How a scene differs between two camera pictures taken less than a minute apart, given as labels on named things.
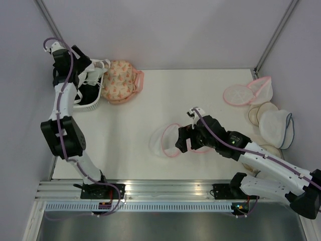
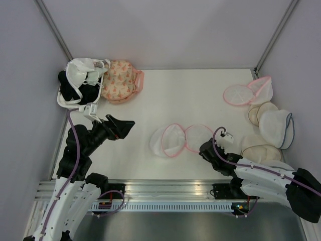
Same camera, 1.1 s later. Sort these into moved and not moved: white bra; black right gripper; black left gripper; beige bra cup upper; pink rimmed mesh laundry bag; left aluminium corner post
Moved: black right gripper; black left gripper
Not moved: white bra; left aluminium corner post; beige bra cup upper; pink rimmed mesh laundry bag
